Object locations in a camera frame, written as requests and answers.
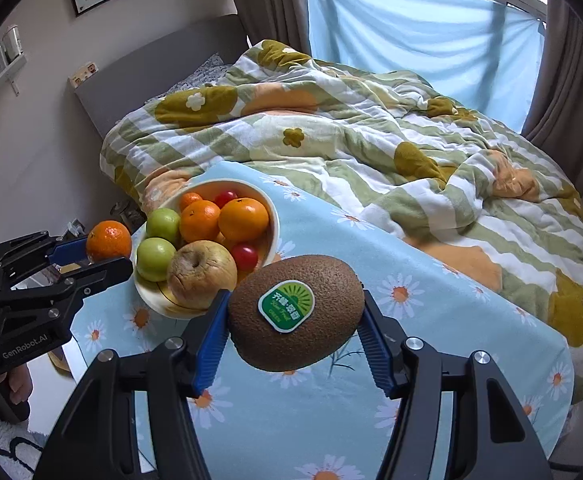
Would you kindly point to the red cherry tomato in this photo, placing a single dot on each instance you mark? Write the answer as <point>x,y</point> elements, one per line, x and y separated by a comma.
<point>226,197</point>
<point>245,256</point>

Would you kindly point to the small green apple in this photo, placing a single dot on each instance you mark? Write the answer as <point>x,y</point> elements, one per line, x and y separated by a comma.
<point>163,225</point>

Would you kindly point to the brown curtain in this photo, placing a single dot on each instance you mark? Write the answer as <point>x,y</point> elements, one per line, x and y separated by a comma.
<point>271,0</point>
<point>571,100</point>

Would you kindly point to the person's left hand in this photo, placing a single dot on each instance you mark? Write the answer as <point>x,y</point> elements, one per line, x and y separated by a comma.
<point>18,385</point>

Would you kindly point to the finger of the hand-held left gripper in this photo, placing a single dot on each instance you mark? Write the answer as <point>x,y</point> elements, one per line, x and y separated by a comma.
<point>96,275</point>
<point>73,252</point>

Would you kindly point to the wrinkled yellow-red apple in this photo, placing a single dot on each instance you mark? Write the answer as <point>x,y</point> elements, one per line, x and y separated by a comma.
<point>196,275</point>

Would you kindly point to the floral striped quilt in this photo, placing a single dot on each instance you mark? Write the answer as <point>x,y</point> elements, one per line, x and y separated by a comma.
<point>371,125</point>

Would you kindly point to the orange mandarin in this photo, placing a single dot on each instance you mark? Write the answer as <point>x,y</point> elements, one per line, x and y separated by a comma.
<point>190,200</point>
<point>108,237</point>
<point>244,220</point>
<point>199,222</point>

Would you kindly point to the grey patterned pillow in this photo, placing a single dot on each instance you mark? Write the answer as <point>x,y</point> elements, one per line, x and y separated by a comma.
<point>201,75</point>

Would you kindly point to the grey bed headboard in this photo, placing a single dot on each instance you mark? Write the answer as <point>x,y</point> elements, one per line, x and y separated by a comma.
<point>136,80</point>

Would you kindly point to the brown kiwi with green sticker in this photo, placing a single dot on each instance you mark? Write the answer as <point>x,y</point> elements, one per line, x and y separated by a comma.
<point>321,320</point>

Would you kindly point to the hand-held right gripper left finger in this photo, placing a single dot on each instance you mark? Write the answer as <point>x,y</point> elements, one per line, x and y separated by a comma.
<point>211,350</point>

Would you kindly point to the cream oval bowl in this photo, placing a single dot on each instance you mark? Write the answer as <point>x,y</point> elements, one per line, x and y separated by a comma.
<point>154,305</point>

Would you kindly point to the large green apple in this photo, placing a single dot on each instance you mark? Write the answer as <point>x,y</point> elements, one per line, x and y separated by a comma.
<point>154,260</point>

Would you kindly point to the daisy print blue tablecloth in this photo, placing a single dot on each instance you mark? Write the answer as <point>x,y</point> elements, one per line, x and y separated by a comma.
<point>446,320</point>

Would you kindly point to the white jar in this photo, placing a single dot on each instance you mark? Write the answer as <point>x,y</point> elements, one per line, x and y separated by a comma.
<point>12,42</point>

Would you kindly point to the white fluffy rug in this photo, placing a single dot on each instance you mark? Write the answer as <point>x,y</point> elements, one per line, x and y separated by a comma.
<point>1,450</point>

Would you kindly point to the light blue window sheet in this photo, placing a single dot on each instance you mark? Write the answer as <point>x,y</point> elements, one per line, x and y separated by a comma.
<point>411,25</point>

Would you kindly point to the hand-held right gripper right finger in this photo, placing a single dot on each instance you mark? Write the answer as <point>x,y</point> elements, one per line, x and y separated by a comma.
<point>376,355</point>

